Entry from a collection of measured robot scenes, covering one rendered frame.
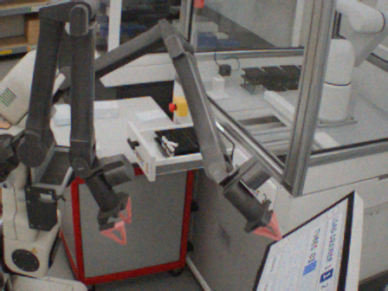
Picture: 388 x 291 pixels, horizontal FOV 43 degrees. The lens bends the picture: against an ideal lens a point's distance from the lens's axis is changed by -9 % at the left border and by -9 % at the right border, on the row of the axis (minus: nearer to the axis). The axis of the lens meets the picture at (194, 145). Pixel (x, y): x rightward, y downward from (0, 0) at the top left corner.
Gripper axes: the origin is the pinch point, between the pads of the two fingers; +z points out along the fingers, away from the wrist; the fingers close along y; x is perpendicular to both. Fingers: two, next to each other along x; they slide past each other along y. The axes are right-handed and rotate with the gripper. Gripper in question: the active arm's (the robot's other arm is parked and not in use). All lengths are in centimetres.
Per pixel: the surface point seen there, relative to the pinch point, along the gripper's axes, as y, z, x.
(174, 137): 65, -32, 42
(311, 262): -17.9, 2.7, -12.3
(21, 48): 324, -188, 263
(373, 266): 77, 74, 19
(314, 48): 36, -28, -32
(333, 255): -20.3, 2.8, -19.0
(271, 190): 41.1, 1.0, 13.3
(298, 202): 36.9, 8.8, 6.7
